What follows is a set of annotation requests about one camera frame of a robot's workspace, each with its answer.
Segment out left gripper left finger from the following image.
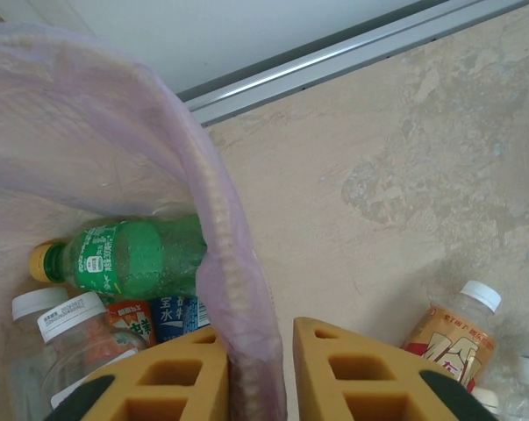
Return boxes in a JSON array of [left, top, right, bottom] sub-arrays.
[[42, 326, 230, 421]]

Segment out gold red label bottle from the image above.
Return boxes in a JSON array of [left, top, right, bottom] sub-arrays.
[[399, 280, 503, 398]]

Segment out small orange label bottle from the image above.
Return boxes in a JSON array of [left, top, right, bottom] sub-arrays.
[[104, 300, 156, 350]]

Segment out beige plastic bin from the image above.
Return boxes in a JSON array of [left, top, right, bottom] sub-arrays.
[[0, 21, 290, 421]]

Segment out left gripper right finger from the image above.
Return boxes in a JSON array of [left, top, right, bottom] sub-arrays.
[[292, 316, 500, 421]]

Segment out green bottle yellow cap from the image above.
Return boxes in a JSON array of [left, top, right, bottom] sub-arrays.
[[29, 214, 211, 302]]

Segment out blue logo label bottle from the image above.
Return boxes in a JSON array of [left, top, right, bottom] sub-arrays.
[[148, 294, 213, 344]]

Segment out white green label bottle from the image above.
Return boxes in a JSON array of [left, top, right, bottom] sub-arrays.
[[36, 292, 158, 411]]

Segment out aluminium table edge rail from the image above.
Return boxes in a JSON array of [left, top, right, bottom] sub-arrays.
[[178, 0, 529, 128]]

